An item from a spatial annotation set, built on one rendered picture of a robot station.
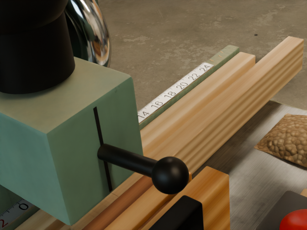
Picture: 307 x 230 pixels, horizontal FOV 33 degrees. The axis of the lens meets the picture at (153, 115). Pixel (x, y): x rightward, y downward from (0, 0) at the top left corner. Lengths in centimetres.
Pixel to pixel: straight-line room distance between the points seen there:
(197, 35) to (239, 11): 37
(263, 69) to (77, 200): 32
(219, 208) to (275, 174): 12
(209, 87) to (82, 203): 24
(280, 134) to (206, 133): 7
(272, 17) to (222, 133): 250
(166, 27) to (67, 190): 267
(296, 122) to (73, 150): 29
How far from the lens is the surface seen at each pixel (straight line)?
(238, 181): 48
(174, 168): 26
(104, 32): 46
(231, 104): 51
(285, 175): 48
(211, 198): 36
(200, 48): 268
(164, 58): 261
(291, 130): 51
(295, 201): 30
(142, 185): 41
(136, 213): 38
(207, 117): 49
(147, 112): 47
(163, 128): 46
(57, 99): 29
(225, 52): 57
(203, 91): 51
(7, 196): 59
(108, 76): 31
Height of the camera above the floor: 122
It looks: 34 degrees down
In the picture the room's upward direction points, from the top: 7 degrees counter-clockwise
